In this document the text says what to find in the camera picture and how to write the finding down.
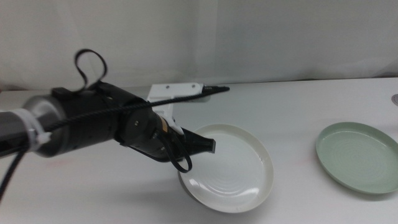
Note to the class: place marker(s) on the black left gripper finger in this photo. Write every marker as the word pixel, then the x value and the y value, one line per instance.
pixel 200 144

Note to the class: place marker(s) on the white shallow plastic bowl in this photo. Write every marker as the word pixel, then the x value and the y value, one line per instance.
pixel 236 174

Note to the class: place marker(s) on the green shallow plastic bowl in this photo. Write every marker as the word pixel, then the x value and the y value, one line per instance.
pixel 360 158

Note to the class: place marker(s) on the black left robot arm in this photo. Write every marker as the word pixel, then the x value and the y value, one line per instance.
pixel 87 124

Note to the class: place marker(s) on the white fabric backdrop curtain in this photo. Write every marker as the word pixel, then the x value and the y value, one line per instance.
pixel 248 37

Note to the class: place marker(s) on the white zip tie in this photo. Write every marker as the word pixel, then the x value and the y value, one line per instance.
pixel 31 130

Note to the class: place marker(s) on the round grey table grommet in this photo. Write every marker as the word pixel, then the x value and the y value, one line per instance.
pixel 395 100

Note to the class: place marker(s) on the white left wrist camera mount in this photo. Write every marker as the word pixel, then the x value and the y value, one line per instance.
pixel 174 91

